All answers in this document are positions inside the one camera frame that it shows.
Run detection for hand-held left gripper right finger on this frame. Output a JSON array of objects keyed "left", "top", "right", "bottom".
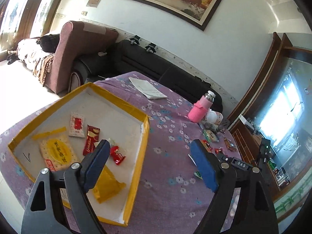
[{"left": 190, "top": 139, "right": 278, "bottom": 234}]

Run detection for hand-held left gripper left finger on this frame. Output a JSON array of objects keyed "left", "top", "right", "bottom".
[{"left": 21, "top": 139, "right": 111, "bottom": 234}]

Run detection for brown snack packet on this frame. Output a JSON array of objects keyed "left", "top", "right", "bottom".
[{"left": 224, "top": 138, "right": 236, "bottom": 152}]

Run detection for yellow snack packet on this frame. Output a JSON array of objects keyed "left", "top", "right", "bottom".
[{"left": 92, "top": 164, "right": 127, "bottom": 204}]

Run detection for dark red snack packet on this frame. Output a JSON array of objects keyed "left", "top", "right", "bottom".
[{"left": 83, "top": 125, "right": 101, "bottom": 156}]

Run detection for biscuit packet with yellow label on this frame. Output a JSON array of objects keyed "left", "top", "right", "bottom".
[{"left": 39, "top": 134, "right": 79, "bottom": 171}]

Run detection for white snack packet red label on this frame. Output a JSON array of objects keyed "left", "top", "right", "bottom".
[{"left": 69, "top": 113, "right": 86, "bottom": 137}]

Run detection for cardboard box with yellow tape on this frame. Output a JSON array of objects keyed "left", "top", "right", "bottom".
[{"left": 7, "top": 82, "right": 150, "bottom": 227}]

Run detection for round rice cracker packet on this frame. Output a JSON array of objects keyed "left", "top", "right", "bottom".
[{"left": 203, "top": 130, "right": 218, "bottom": 143}]

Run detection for clear bag with dark contents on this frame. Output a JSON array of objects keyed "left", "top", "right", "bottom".
[{"left": 203, "top": 122, "right": 220, "bottom": 132}]

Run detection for purple floral tablecloth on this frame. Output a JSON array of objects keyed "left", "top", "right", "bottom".
[{"left": 0, "top": 71, "right": 246, "bottom": 234}]

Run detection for white set-top box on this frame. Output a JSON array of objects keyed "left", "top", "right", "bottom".
[{"left": 239, "top": 116, "right": 254, "bottom": 127}]

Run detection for white round container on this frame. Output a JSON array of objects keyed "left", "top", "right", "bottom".
[{"left": 206, "top": 110, "right": 223, "bottom": 125}]

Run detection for pink thermos with knitted sleeve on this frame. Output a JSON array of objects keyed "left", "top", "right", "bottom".
[{"left": 188, "top": 90, "right": 216, "bottom": 123}]

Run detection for television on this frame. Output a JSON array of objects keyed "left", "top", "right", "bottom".
[{"left": 258, "top": 51, "right": 312, "bottom": 156}]

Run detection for white folded paper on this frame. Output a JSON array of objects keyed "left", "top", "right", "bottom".
[{"left": 129, "top": 77, "right": 168, "bottom": 100}]

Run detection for black leather sofa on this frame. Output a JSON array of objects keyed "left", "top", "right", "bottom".
[{"left": 71, "top": 40, "right": 223, "bottom": 113}]

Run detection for maroon sofa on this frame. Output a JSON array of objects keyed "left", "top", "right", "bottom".
[{"left": 52, "top": 21, "right": 120, "bottom": 95}]

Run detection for patterned sofa blanket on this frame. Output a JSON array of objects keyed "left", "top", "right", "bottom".
[{"left": 16, "top": 38, "right": 58, "bottom": 86}]

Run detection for black cloth bundle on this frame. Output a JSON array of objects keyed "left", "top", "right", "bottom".
[{"left": 39, "top": 34, "right": 61, "bottom": 53}]

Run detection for dark shoes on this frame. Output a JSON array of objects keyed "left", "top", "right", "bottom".
[{"left": 7, "top": 50, "right": 19, "bottom": 65}]

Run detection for wooden door frame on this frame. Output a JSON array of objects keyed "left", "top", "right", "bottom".
[{"left": 228, "top": 32, "right": 293, "bottom": 127}]

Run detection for glass door with wooden frame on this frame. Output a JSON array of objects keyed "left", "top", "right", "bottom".
[{"left": 0, "top": 0, "right": 61, "bottom": 54}]

